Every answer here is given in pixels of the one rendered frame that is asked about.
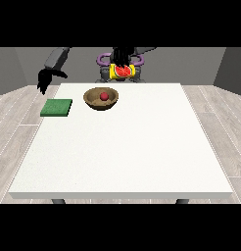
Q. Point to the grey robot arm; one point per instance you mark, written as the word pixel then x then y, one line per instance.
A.
pixel 56 58
pixel 143 50

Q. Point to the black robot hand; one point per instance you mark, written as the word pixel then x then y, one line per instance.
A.
pixel 120 56
pixel 44 78

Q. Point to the small red ball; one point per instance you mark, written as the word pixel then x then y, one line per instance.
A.
pixel 104 95

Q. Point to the brown wooden bowl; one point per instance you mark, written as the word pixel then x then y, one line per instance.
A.
pixel 101 99

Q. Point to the green square pad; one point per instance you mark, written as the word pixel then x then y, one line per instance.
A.
pixel 56 107

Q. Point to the yellow cup with melon print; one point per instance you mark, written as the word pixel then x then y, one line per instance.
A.
pixel 122 72

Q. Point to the dark table leg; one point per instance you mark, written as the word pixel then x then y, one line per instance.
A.
pixel 182 201
pixel 58 201

